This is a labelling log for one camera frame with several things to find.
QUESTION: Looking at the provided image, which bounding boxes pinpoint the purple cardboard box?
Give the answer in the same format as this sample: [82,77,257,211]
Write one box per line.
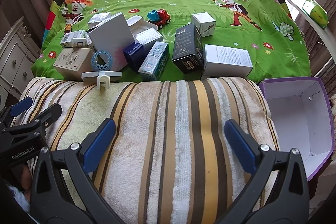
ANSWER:
[259,76,336,182]

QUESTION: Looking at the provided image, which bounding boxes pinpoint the dark blue box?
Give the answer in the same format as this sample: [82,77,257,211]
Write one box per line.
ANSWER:
[122,43,147,74]

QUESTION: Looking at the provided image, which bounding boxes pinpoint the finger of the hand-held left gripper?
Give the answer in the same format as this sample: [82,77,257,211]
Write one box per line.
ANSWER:
[0,97,33,126]
[2,103,63,138]

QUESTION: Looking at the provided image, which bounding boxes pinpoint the green tissue pack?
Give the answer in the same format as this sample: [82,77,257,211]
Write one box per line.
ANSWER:
[302,0,329,29]

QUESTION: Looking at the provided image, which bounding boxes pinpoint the white shelf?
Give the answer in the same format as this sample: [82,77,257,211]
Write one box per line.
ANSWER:
[282,0,336,43]

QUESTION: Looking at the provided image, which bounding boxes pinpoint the beige box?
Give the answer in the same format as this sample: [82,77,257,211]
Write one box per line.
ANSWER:
[53,47,95,81]

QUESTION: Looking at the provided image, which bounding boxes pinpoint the small white box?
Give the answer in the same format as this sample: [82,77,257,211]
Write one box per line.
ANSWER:
[191,13,217,37]

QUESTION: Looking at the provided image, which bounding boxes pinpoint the large white box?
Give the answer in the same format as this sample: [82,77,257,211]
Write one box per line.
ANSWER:
[87,12,136,73]

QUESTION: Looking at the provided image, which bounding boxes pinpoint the black box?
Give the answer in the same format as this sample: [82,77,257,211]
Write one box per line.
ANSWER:
[172,22,204,75]

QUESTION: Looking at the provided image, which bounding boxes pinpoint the striped beige brown towel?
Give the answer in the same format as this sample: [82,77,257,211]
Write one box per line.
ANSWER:
[20,76,280,224]

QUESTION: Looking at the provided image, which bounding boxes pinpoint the teal white medicine box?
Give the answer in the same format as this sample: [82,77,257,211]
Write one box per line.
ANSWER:
[138,41,170,82]

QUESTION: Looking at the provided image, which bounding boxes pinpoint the white blue-label medicine box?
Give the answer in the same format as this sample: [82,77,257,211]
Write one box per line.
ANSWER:
[84,32,99,54]
[60,31,88,48]

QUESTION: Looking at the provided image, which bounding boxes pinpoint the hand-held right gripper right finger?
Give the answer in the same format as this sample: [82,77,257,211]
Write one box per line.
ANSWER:
[215,119,310,224]

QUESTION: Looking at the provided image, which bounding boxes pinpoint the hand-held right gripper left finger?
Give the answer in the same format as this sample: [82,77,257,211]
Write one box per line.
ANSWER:
[30,118,124,224]

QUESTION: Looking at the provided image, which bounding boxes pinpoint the white plastic hook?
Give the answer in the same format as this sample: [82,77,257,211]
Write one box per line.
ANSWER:
[81,71,123,91]

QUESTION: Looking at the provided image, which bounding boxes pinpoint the red blue toy truck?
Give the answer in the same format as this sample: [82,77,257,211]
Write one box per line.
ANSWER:
[146,9,171,30]

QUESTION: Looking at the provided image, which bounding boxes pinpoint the white carved dresser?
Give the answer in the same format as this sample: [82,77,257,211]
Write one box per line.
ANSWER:
[0,17,44,106]

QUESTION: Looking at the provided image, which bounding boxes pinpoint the blue lattice ball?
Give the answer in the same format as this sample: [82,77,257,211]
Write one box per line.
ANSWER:
[91,50,113,73]

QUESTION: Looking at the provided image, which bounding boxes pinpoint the white printed-text box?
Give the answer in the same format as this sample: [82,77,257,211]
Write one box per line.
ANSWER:
[203,44,253,78]

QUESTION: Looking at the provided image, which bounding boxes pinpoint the open white cardboard flap box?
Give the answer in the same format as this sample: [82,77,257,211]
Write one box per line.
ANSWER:
[127,16,158,36]

